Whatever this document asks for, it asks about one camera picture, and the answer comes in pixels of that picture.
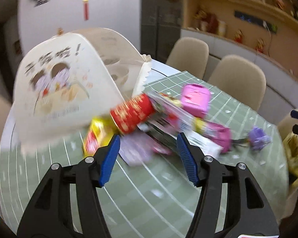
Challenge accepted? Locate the yellow snack bag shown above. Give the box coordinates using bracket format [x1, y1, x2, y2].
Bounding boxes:
[83, 116, 119, 157]

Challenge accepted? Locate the pale purple snack packet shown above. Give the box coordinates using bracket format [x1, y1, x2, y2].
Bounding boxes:
[119, 131, 172, 166]

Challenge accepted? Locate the red cylindrical snack can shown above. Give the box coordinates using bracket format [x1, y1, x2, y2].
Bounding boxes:
[110, 93, 155, 134]

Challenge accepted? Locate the pink long wrapper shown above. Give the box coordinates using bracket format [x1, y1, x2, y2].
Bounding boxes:
[142, 91, 232, 157]

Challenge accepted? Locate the yellow plastic trash bag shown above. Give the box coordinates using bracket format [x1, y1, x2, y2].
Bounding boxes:
[283, 133, 298, 188]

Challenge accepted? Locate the near beige chair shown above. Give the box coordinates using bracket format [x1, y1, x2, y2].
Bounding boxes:
[277, 114, 297, 141]

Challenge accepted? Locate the purple toy carriage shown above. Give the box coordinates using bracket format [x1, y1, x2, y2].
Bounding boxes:
[248, 126, 271, 151]

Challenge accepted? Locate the green checkered tablecloth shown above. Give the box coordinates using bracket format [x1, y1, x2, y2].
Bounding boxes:
[0, 85, 288, 237]

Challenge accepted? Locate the middle beige chair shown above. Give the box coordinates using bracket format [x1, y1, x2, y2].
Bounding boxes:
[208, 55, 266, 111]

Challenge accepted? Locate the beige mesh food cover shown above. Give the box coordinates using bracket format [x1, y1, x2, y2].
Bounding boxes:
[13, 27, 152, 155]

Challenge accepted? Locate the pink toy box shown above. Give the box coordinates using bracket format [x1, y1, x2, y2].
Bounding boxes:
[180, 84, 211, 118]

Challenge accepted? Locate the wooden wall shelf unit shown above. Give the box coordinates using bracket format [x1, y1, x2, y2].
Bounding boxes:
[182, 0, 298, 79]

